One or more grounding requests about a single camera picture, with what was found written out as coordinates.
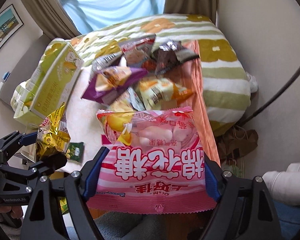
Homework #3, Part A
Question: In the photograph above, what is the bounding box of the cream orange snack packet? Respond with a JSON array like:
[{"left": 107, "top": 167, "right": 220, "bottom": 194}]
[{"left": 136, "top": 77, "right": 194, "bottom": 110}]

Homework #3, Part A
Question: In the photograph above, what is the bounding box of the framed wall picture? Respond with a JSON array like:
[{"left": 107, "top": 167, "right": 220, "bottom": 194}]
[{"left": 0, "top": 4, "right": 24, "bottom": 63}]

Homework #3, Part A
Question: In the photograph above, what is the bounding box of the floral striped blanket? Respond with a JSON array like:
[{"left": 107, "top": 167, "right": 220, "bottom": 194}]
[{"left": 11, "top": 14, "right": 252, "bottom": 135}]

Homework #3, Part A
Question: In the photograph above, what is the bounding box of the black cable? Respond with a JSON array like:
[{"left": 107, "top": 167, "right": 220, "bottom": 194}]
[{"left": 240, "top": 55, "right": 300, "bottom": 125}]

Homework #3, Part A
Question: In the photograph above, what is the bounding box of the red grey snack packet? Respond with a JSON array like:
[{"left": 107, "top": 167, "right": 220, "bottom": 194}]
[{"left": 118, "top": 34, "right": 157, "bottom": 72}]

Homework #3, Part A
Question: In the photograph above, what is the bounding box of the light blue sheet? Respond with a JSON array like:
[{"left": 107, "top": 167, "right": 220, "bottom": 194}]
[{"left": 62, "top": 0, "right": 168, "bottom": 37}]

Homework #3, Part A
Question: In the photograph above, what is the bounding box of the pink marshmallow bag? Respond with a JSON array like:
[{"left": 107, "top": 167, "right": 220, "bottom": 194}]
[{"left": 86, "top": 107, "right": 217, "bottom": 215}]

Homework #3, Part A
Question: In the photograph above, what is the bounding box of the dark brown snack packet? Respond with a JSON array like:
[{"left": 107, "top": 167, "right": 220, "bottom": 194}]
[{"left": 151, "top": 40, "right": 200, "bottom": 77}]

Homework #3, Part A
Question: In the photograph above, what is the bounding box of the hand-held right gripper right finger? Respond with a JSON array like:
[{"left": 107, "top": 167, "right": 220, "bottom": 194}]
[{"left": 204, "top": 156, "right": 283, "bottom": 240}]

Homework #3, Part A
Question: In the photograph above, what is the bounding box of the silver purple snack packet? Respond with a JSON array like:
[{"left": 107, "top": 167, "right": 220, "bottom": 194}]
[{"left": 91, "top": 55, "right": 120, "bottom": 77}]

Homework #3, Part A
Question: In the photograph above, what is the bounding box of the gold snack packet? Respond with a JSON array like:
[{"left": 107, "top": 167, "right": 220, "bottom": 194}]
[{"left": 35, "top": 102, "right": 72, "bottom": 162}]

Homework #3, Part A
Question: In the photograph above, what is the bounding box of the brown paper bag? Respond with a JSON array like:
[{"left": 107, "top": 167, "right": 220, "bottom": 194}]
[{"left": 219, "top": 126, "right": 259, "bottom": 165}]

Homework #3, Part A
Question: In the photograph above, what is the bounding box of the small green snack packet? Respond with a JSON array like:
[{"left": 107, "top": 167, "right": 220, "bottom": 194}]
[{"left": 66, "top": 142, "right": 84, "bottom": 160}]

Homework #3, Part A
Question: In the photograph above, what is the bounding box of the dark silver snack packet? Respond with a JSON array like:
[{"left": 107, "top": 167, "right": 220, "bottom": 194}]
[{"left": 110, "top": 87, "right": 145, "bottom": 112}]

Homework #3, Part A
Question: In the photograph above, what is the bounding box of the yellow green cardboard box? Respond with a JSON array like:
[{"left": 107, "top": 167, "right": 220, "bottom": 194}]
[{"left": 14, "top": 44, "right": 85, "bottom": 128}]

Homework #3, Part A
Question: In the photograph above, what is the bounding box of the orange table cloth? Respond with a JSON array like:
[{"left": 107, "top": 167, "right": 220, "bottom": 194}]
[{"left": 182, "top": 40, "right": 222, "bottom": 165}]

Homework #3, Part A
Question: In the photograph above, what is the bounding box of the white plastic bag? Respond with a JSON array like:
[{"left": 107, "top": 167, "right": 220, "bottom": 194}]
[{"left": 249, "top": 74, "right": 259, "bottom": 93}]

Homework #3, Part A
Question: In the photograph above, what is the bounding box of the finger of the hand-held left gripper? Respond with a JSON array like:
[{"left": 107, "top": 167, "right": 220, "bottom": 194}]
[
  {"left": 0, "top": 154, "right": 68, "bottom": 182},
  {"left": 0, "top": 130, "right": 40, "bottom": 157}
]

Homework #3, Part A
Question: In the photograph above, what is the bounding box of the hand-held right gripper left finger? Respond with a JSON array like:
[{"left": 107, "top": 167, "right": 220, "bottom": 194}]
[{"left": 20, "top": 146, "right": 110, "bottom": 240}]

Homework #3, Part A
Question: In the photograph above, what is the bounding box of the white garment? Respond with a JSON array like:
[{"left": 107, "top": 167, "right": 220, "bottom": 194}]
[{"left": 262, "top": 161, "right": 300, "bottom": 203}]

